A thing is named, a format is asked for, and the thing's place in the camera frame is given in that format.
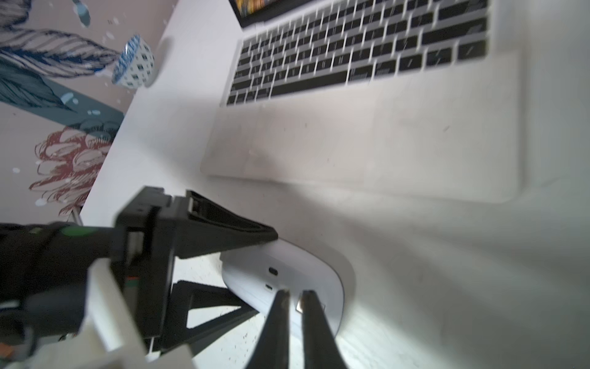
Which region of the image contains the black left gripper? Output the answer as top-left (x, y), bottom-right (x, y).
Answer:
top-left (112, 187), bottom-right (278, 355)

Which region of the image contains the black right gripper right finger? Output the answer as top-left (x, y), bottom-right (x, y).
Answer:
top-left (301, 290), bottom-right (347, 369)

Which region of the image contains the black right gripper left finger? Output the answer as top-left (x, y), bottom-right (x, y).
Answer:
top-left (247, 290), bottom-right (290, 369)

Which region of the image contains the white wireless mouse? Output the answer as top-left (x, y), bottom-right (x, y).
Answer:
top-left (220, 239), bottom-right (344, 338)

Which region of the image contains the silver laptop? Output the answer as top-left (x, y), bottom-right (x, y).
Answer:
top-left (201, 1), bottom-right (525, 203)

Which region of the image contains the silver USB mouse receiver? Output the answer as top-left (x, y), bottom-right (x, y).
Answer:
top-left (296, 298), bottom-right (325, 314)

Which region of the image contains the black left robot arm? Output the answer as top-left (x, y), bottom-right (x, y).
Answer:
top-left (1, 187), bottom-right (278, 354)

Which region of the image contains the blue patterned ceramic bowl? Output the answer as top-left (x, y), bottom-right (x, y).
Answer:
top-left (112, 35), bottom-right (155, 89)

